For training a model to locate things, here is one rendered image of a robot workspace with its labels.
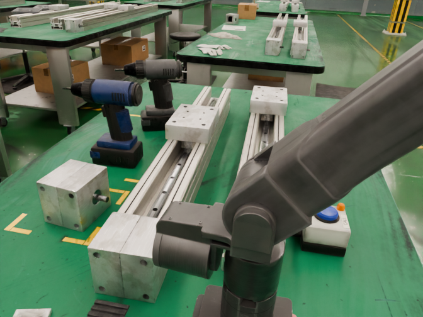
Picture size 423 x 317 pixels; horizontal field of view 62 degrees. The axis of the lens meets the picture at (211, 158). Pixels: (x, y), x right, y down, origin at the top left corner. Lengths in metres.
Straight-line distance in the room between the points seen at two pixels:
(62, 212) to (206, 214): 0.44
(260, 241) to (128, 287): 0.33
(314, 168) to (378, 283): 0.45
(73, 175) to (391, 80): 0.61
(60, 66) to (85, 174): 2.21
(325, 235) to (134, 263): 0.34
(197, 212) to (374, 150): 0.17
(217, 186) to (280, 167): 0.59
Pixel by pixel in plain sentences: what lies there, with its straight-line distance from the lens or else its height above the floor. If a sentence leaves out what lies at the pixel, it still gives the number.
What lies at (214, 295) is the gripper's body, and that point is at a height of 0.90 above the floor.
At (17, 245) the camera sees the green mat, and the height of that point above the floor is 0.78.
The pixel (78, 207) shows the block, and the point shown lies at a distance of 0.71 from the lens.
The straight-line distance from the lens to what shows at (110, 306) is 0.56.
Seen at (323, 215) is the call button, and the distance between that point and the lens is 0.68.
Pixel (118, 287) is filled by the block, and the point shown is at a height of 0.80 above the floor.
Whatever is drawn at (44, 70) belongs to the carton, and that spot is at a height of 0.43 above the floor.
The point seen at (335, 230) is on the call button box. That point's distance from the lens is 0.68.
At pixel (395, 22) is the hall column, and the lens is 10.64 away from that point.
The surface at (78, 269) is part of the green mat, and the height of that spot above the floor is 0.78.
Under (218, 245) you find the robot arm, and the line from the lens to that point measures 0.34.
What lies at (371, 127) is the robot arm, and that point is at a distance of 0.27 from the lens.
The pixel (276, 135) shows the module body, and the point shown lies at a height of 0.86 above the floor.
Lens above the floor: 1.24
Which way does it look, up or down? 28 degrees down
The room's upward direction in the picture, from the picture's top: 3 degrees clockwise
